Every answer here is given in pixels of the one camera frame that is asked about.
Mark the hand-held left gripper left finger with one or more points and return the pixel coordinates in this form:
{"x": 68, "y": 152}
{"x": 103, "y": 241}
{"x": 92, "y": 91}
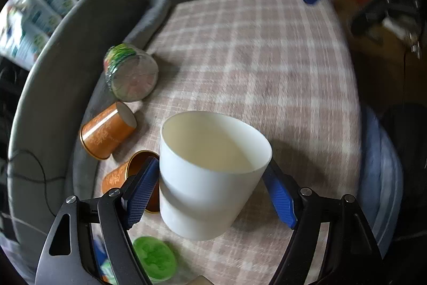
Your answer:
{"x": 142, "y": 196}

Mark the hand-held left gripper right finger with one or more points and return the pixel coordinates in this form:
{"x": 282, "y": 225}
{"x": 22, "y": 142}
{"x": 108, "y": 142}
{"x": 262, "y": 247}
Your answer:
{"x": 281, "y": 200}

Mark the white cup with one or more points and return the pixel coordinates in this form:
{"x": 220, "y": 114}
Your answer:
{"x": 206, "y": 184}

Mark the orange paper cup open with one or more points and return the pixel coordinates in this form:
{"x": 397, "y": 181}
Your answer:
{"x": 116, "y": 178}

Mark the orange paper cup lying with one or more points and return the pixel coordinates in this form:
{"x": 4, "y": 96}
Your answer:
{"x": 103, "y": 134}

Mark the green printed paper cup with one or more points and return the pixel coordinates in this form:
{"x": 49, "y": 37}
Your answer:
{"x": 131, "y": 78}

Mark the brown cardboard box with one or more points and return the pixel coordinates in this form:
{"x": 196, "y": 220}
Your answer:
{"x": 377, "y": 68}

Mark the green round lid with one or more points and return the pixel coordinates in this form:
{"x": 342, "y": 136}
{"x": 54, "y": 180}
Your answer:
{"x": 155, "y": 258}

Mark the blue printed packet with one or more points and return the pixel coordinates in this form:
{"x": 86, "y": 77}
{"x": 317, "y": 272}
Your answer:
{"x": 103, "y": 258}

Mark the pink plaid blanket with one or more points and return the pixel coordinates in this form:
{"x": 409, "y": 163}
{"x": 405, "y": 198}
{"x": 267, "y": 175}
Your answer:
{"x": 253, "y": 61}

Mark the light blue cloth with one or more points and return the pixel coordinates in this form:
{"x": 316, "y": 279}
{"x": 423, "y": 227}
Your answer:
{"x": 382, "y": 178}

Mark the grey sofa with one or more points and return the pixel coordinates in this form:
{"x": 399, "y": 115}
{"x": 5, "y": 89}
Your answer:
{"x": 50, "y": 91}

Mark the row of white green packets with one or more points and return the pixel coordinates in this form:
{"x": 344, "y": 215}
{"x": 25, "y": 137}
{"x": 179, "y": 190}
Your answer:
{"x": 36, "y": 8}

